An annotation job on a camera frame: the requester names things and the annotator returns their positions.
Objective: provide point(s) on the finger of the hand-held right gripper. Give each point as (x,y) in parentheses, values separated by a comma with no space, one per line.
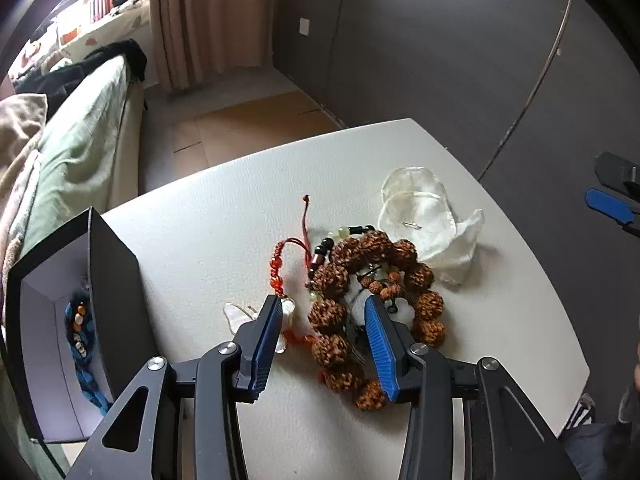
(617,170)
(610,207)

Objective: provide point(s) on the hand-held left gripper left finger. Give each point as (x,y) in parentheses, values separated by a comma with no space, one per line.
(265,340)

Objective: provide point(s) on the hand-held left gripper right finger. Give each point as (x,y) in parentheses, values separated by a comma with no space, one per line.
(380,355)

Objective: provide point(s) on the white butterfly pendant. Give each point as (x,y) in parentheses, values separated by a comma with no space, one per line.
(235,316)

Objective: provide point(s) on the white stone pendant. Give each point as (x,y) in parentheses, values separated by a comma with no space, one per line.
(402,312)

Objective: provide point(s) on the white organza pouch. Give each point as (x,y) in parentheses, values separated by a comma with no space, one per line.
(425,240)
(407,180)
(460,255)

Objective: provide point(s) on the small metal pin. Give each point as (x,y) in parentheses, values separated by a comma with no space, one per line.
(412,224)

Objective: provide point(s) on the black jewelry box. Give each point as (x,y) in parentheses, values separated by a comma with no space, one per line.
(120,290)

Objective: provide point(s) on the flat cardboard sheet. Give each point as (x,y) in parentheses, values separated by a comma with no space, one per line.
(240,125)

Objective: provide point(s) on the person's dark pants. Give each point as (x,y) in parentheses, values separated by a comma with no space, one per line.
(605,445)

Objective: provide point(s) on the bed with green sheet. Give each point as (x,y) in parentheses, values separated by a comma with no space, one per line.
(85,140)

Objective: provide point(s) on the beige blanket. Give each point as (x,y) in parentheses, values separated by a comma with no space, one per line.
(17,130)

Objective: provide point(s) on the pink curtain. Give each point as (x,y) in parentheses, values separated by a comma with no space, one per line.
(210,20)

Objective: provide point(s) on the black clothing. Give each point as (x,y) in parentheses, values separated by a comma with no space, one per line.
(65,75)

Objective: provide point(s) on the patterned window seat cushion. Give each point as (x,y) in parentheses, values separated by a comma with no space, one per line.
(120,22)

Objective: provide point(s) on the striped red white box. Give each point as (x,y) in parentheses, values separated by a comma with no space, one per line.
(97,7)

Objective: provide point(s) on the white wall socket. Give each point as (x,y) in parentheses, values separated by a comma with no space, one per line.
(305,26)

